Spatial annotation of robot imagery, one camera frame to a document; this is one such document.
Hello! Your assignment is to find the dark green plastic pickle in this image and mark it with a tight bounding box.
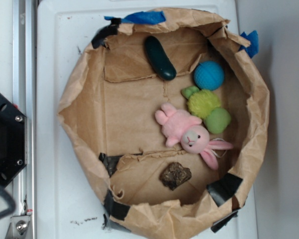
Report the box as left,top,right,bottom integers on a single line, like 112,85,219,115
145,36,176,81

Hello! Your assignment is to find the brown paper bag bin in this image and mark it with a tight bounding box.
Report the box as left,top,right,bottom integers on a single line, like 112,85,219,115
56,7,270,239

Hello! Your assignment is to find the pink plush bunny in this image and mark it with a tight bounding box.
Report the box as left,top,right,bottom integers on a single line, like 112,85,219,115
154,103,234,170

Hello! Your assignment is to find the green fuzzy plush toy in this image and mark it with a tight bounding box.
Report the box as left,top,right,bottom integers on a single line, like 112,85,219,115
181,86,231,134

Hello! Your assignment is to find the brown rock-like lump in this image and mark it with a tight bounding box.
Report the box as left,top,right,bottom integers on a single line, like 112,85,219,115
159,162,192,191

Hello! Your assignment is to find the blue textured ball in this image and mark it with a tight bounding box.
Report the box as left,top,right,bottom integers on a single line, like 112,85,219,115
193,61,225,91

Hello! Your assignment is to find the white plastic tray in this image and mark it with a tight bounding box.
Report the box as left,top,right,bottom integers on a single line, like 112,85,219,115
35,0,270,239

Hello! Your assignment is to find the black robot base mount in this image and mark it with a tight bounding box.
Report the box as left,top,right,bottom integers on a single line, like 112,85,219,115
0,93,26,188

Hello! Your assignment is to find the aluminium extrusion rail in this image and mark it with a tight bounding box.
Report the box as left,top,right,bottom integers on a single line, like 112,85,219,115
12,0,39,239

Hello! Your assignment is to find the metal corner bracket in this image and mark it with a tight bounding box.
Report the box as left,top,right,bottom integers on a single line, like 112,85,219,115
5,215,31,239

